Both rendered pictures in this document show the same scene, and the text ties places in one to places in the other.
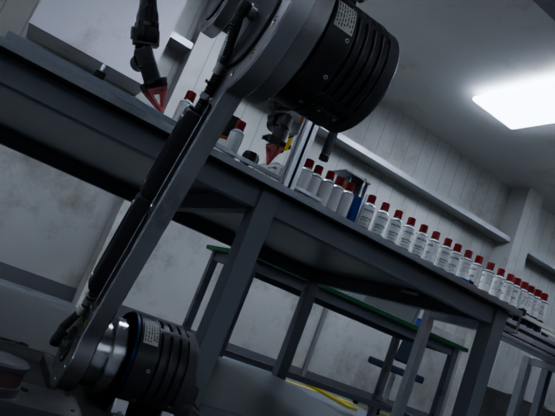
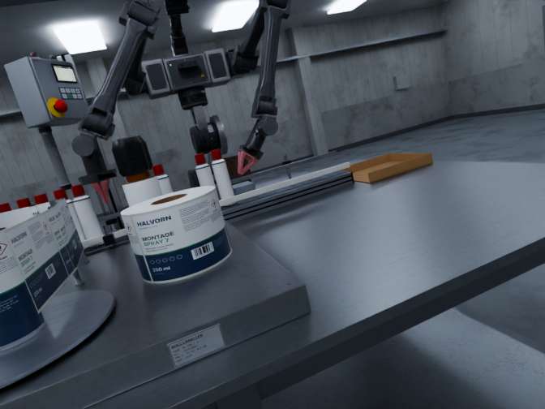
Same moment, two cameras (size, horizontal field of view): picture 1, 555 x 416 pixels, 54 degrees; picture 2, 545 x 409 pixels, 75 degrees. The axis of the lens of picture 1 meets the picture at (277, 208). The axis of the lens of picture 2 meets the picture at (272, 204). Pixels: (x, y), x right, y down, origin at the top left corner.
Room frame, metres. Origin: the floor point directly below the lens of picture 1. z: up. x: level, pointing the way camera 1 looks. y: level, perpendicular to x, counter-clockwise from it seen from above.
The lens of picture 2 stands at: (2.97, 0.75, 1.13)
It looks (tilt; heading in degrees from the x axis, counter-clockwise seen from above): 12 degrees down; 189
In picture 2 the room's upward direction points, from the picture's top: 14 degrees counter-clockwise
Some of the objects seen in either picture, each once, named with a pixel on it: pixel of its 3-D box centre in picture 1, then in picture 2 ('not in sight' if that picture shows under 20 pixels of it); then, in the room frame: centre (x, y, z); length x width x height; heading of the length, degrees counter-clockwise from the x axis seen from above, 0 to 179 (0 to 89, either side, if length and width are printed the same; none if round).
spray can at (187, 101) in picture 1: (180, 119); (222, 178); (1.72, 0.41, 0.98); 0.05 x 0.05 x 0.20
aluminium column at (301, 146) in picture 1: (312, 120); (97, 154); (1.76, 0.00, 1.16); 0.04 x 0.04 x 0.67; 26
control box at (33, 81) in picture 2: not in sight; (51, 93); (1.84, -0.03, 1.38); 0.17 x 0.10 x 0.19; 171
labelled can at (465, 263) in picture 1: (462, 271); not in sight; (2.35, -0.87, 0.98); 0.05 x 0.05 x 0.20
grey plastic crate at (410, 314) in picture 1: (378, 296); not in sight; (3.91, -0.92, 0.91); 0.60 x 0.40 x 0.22; 119
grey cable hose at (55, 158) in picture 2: (333, 134); (55, 159); (1.85, -0.09, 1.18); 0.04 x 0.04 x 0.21
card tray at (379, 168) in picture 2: not in sight; (380, 166); (1.44, 1.00, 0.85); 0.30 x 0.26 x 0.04; 116
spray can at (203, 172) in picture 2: not in sight; (207, 182); (1.76, 0.36, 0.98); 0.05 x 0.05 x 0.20
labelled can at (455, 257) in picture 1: (452, 266); not in sight; (2.31, -0.80, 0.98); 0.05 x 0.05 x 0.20
